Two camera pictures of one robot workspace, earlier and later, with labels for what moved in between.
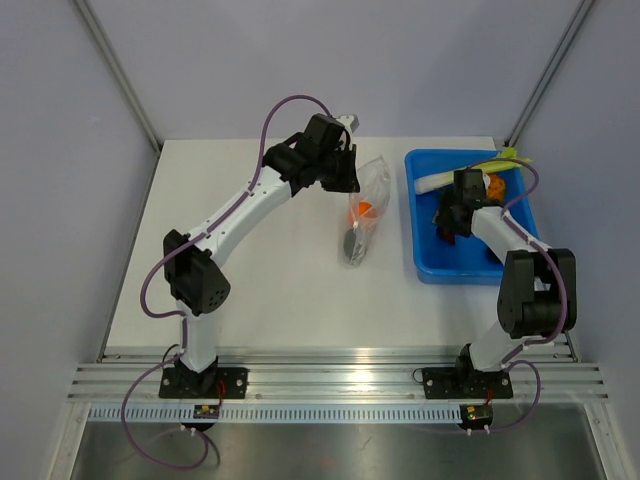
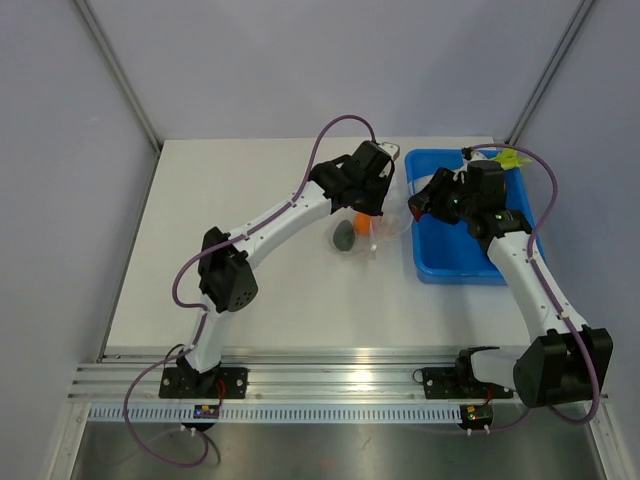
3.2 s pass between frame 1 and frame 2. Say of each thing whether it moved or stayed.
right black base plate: stayed
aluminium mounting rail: stayed
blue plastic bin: stayed
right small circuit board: stayed
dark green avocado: moved
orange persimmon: moved
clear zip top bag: moved
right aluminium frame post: stayed
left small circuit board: stayed
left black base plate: stayed
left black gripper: moved
